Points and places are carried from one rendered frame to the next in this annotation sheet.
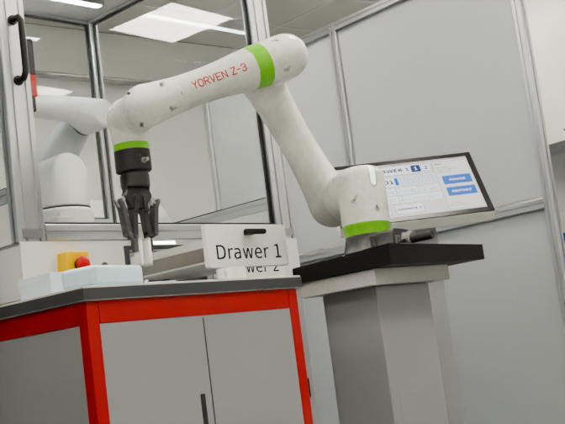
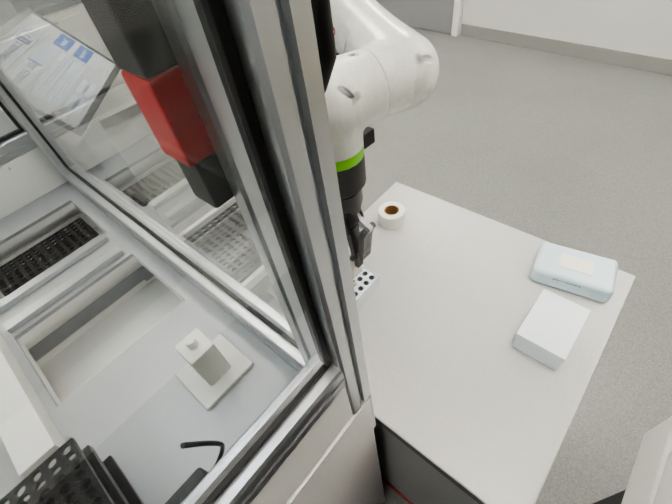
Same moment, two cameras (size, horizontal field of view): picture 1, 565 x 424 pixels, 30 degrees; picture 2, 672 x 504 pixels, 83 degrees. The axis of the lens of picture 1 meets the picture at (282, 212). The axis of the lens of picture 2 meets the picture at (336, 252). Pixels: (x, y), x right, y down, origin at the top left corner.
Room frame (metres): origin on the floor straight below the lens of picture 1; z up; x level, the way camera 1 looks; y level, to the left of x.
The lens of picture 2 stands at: (2.63, 0.87, 1.48)
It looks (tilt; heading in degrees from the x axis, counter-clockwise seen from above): 48 degrees down; 275
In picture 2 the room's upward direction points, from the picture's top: 11 degrees counter-clockwise
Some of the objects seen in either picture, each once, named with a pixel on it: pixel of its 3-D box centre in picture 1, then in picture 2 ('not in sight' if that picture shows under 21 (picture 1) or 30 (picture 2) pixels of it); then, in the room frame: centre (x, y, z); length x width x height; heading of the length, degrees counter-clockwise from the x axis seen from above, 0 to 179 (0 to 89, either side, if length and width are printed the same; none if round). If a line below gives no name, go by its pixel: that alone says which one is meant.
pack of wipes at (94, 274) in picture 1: (102, 278); (573, 270); (2.17, 0.39, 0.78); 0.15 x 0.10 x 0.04; 147
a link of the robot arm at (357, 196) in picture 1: (360, 202); not in sight; (2.80, -0.21, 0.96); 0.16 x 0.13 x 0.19; 27
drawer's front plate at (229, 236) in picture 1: (246, 246); not in sight; (2.75, 0.11, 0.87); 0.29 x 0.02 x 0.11; 137
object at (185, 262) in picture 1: (194, 262); not in sight; (2.89, 0.26, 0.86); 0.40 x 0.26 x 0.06; 47
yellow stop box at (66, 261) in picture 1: (74, 266); not in sight; (2.72, 0.55, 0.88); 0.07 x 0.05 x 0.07; 137
